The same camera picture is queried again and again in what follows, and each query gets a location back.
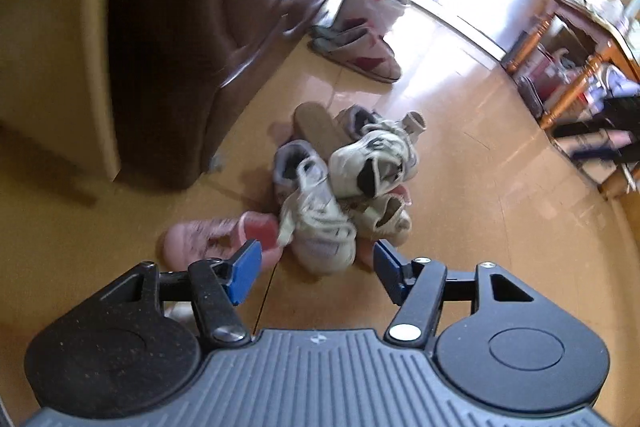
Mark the brown leather sofa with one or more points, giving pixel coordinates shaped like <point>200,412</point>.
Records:
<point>200,32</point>

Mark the pink child shoe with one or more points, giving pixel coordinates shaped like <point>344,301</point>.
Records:
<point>401,194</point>
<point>200,239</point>

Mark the grey red slipper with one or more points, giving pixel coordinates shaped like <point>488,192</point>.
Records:
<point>330,34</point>
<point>370,57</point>

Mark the wooden cabinet door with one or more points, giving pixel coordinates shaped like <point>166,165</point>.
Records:
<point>55,32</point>

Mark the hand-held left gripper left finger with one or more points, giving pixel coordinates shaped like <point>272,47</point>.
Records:
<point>242,269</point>

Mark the white red plastic bag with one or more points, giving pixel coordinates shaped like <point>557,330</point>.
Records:
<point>372,4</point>

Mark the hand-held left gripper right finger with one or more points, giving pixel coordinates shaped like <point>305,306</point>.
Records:
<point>387,272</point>

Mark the wooden table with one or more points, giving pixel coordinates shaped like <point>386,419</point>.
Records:
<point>570,92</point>

